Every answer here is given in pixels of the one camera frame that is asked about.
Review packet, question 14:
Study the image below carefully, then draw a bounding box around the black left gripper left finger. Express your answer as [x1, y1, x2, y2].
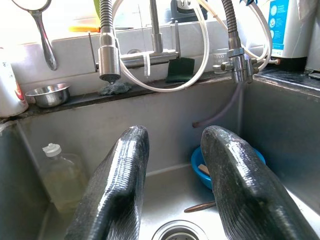
[64, 125, 150, 240]

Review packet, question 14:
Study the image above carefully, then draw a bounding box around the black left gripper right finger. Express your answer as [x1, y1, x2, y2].
[200, 125, 313, 240]

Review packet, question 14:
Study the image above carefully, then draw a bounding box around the thin brown utensil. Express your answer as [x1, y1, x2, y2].
[183, 200, 217, 214]

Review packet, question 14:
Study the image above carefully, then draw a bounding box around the pale flat stick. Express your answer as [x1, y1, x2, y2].
[197, 163, 210, 176]

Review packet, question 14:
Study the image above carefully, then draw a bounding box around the clear plastic bottle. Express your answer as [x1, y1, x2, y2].
[40, 142, 89, 214]

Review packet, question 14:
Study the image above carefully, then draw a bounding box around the blue plastic bowl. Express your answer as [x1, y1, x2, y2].
[190, 145, 267, 191]

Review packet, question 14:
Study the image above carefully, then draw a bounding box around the steel sink drain strainer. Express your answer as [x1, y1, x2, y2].
[151, 219, 208, 240]

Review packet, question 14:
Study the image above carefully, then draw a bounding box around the clear thin tube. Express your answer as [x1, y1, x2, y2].
[191, 81, 245, 129]

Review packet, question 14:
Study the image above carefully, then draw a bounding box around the steel sink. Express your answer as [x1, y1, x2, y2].
[0, 74, 320, 240]

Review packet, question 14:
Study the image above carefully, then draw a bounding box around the grey scrubbing wad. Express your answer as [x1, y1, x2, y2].
[97, 81, 133, 97]

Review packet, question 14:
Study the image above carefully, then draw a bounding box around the small steel bowl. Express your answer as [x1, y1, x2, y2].
[24, 83, 72, 109]

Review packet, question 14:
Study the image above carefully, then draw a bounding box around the white plastic strip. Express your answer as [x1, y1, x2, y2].
[142, 52, 152, 78]

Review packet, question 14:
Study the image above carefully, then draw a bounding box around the steel flexible spray faucet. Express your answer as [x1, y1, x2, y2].
[96, 0, 123, 85]

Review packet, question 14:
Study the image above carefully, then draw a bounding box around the green scouring pad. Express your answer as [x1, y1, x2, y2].
[165, 57, 196, 84]

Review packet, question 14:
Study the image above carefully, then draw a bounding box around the clear glass beaker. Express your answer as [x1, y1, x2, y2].
[211, 48, 230, 74]

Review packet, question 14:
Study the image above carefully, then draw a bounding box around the white squeeze bottle red cap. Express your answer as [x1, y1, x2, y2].
[0, 47, 30, 118]

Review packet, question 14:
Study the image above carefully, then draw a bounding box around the steel strainer ladle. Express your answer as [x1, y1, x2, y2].
[11, 0, 59, 71]

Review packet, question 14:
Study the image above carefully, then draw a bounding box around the steel sink mixer tap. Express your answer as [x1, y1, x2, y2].
[87, 0, 181, 79]

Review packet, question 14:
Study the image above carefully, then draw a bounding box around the white water purifier blue label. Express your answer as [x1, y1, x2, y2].
[267, 0, 315, 72]

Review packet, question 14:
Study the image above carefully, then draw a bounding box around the dark grey box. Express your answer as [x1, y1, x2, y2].
[170, 0, 209, 23]

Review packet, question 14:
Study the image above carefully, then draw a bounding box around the steel gooseneck hose with valve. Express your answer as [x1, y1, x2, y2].
[212, 0, 260, 85]

